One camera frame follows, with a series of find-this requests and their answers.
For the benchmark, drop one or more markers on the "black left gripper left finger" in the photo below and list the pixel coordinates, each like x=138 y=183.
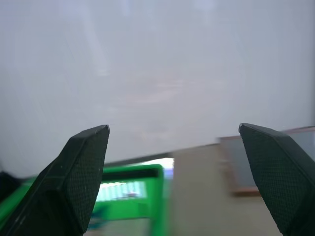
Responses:
x=61 y=189

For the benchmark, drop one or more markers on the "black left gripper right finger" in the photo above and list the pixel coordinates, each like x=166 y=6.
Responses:
x=280 y=177

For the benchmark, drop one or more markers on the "green plastic basket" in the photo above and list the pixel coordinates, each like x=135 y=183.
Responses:
x=130 y=196

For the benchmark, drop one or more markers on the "grey panel with wooden frame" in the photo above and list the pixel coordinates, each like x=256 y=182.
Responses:
x=236 y=162

